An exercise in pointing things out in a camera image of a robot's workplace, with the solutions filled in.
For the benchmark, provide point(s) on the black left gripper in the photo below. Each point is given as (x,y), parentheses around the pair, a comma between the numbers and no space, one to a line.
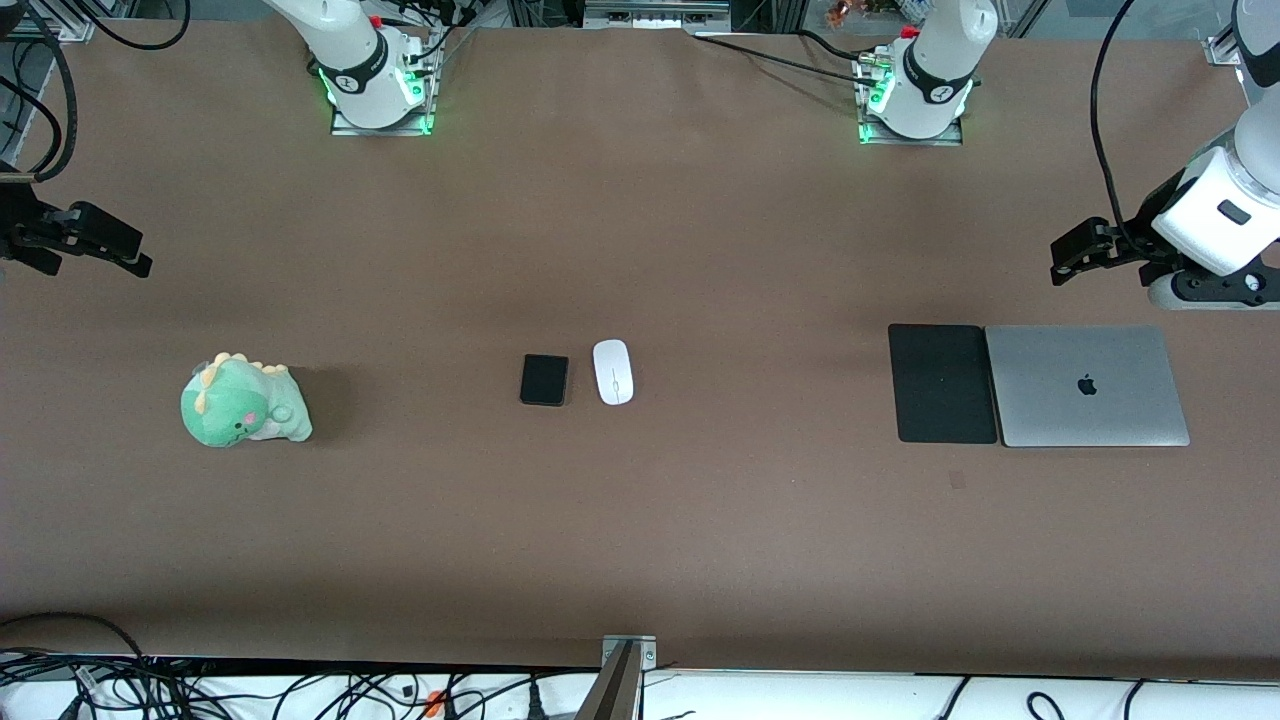
(1137,237)

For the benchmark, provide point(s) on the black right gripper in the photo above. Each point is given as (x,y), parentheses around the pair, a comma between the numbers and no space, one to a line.
(18,222)

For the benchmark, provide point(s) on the white computer mouse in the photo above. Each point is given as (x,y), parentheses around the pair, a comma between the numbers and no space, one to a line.
(613,372)

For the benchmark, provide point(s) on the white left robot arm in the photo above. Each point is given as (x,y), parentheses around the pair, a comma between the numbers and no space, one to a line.
(935,60)

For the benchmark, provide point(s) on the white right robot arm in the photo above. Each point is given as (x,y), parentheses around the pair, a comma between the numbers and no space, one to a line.
(350,50)

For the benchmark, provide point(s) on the black mouse pad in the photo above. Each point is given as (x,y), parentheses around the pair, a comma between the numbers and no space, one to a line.
(940,385)

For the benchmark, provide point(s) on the silver closed laptop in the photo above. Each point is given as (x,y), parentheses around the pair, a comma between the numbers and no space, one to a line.
(1085,410)

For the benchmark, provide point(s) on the green dinosaur plush toy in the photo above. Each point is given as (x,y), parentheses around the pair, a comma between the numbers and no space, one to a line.
(240,405)

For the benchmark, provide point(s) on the aluminium corner profile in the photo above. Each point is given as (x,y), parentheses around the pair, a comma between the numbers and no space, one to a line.
(65,25)
(1228,40)

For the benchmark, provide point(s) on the grey equipment box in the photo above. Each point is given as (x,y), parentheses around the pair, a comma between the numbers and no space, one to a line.
(655,14)

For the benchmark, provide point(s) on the orange plug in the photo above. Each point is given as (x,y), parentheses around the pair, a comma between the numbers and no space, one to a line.
(433,702)

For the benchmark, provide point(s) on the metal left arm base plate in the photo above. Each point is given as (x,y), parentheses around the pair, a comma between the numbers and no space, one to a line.
(950,141)

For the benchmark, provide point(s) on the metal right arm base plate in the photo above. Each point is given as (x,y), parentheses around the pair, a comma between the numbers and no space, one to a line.
(400,131)

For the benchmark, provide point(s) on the aluminium frame post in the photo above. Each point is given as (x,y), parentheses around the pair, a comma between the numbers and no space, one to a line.
(615,680)

